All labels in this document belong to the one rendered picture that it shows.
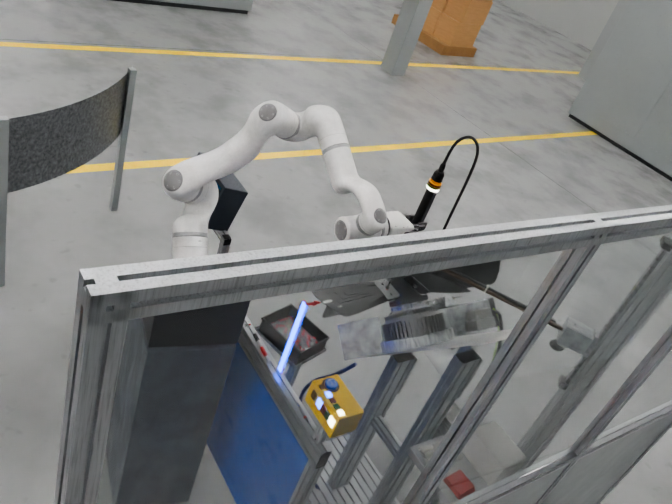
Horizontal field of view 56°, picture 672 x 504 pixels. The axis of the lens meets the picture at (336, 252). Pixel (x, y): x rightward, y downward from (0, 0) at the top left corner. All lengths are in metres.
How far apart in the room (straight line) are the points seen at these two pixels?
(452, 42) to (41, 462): 8.66
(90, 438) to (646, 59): 9.03
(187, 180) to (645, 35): 7.97
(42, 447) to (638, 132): 8.15
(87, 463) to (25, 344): 2.60
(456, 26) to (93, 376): 9.77
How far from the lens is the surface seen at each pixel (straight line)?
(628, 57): 9.58
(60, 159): 3.56
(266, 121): 2.04
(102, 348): 0.72
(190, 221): 2.18
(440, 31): 10.47
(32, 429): 3.12
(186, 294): 0.69
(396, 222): 2.04
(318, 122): 2.04
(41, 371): 3.33
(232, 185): 2.45
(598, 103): 9.72
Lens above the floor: 2.48
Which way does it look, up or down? 33 degrees down
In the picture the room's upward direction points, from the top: 21 degrees clockwise
